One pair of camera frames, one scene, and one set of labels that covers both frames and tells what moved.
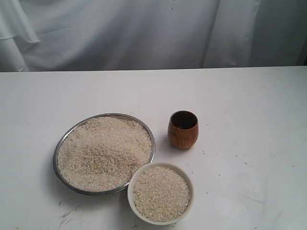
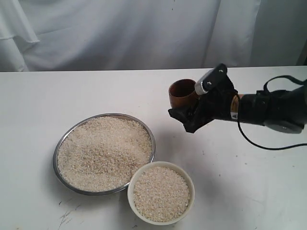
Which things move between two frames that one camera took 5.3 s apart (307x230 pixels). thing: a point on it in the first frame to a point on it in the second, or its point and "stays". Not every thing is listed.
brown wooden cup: x=183 y=129 to x=182 y=94
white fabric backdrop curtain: x=41 y=35 stays
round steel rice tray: x=94 y=155 stays
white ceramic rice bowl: x=160 y=193 stays
